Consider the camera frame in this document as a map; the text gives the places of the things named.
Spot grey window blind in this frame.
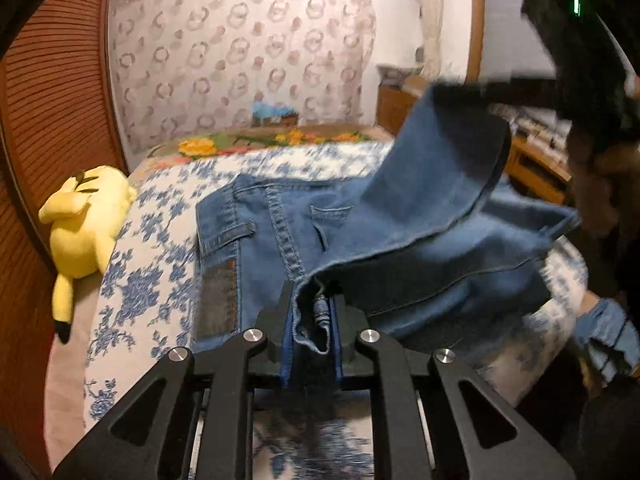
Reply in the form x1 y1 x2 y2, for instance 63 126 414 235
480 0 551 82

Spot circle patterned sheer curtain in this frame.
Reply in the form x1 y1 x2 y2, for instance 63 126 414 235
107 0 378 158

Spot brown louvered wardrobe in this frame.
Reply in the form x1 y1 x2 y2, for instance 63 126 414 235
0 0 128 480

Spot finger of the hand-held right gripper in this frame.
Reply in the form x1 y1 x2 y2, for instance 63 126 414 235
430 77 571 112

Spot yellow plush toy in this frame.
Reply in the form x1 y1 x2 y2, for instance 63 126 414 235
37 165 138 345

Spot beige window curtain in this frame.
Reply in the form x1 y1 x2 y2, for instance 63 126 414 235
417 0 447 81

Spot grey storage basket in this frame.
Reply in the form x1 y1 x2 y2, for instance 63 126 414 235
377 62 427 89

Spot person's right hand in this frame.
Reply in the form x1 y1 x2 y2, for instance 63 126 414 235
565 127 640 237

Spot blue denim pants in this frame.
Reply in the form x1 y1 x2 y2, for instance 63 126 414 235
192 82 583 361

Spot colourful floral blanket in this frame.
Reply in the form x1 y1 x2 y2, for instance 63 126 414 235
145 125 396 161

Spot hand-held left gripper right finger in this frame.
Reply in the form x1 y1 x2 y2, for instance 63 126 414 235
330 294 577 480

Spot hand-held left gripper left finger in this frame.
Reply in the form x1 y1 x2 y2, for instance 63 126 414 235
52 280 297 480

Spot small cardboard box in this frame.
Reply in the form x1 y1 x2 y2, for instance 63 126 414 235
250 101 301 128

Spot long wooden cabinet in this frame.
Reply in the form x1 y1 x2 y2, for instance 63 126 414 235
375 82 576 206

